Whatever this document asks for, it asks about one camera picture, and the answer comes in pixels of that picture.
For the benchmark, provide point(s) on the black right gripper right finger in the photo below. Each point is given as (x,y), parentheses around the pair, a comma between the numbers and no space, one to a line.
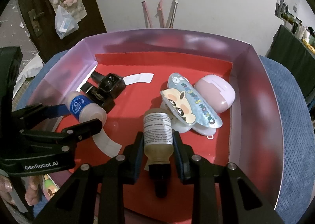
(221,194)

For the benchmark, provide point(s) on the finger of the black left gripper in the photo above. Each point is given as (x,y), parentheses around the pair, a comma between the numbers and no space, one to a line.
(32,115)
(72,134)

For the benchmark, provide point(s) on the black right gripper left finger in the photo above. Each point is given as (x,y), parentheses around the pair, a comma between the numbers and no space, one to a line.
(96,189)

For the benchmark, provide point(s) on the blue label frosted bottle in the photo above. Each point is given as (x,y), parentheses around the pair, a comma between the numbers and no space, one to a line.
(84,109)

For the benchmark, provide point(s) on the black lipstick box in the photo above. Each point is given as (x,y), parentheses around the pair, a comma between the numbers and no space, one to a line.
(98,96)

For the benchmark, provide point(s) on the black star nail polish bottle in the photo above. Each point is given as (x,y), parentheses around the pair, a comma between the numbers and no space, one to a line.
(110,83)

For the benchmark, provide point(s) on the clear dropper bottle black cap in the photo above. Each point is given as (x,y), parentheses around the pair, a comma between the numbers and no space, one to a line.
(158,148)

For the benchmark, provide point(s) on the cartoon hair claw clip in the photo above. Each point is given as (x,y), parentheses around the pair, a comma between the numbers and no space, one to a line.
(187,108)

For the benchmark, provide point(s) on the pink earbuds case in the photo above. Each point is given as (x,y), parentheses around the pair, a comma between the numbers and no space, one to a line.
(216,91)

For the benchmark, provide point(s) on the person's left hand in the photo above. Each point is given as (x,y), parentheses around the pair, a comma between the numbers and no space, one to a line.
(32,192)

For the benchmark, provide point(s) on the green bear toy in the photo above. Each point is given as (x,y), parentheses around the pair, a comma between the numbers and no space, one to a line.
(50,188)

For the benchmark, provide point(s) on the purple cardboard box tray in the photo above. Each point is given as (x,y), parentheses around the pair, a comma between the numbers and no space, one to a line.
(252,133)

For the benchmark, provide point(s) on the clear plastic bag on door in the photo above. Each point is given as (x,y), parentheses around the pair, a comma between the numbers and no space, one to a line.
(65,24)

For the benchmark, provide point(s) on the dark wooden door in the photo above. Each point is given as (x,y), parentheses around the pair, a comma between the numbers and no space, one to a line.
(39,17)

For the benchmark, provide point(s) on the pink stick behind box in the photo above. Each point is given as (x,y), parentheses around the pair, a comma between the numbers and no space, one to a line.
(147,14)

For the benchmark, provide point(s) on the dark cluttered side table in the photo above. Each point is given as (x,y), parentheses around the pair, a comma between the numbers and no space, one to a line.
(289,51)

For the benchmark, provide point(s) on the orange tipped stick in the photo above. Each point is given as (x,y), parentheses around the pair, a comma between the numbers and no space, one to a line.
(173,14)

